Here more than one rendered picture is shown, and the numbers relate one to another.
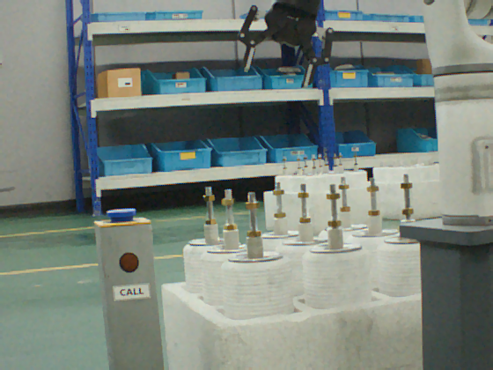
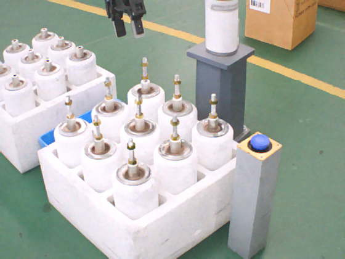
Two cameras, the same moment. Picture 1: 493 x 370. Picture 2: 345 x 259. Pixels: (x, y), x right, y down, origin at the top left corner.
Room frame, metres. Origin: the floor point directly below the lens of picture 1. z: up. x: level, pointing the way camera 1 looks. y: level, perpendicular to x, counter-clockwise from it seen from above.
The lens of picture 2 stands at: (1.64, 0.83, 0.93)
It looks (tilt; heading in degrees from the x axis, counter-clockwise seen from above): 35 degrees down; 244
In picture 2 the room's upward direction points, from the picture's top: 1 degrees counter-clockwise
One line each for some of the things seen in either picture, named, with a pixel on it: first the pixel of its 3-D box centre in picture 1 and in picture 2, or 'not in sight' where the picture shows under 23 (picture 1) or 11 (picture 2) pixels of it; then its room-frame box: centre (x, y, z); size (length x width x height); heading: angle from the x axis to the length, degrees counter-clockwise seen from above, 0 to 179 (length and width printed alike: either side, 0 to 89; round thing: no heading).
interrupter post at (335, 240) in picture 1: (335, 240); (177, 103); (1.17, -0.12, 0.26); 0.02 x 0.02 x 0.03
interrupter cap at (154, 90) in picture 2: (408, 240); (145, 90); (1.20, -0.23, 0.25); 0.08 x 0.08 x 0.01
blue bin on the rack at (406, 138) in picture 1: (427, 139); not in sight; (6.95, -1.57, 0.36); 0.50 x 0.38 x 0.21; 23
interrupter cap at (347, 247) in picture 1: (335, 248); (177, 108); (1.17, -0.12, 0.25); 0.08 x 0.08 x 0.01
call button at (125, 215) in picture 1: (121, 217); (260, 143); (1.12, 0.17, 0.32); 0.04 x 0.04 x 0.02
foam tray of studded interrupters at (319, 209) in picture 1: (322, 208); not in sight; (3.86, -0.35, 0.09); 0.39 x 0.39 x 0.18; 30
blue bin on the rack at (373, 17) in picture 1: (375, 20); not in sight; (6.80, -1.18, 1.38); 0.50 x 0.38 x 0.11; 23
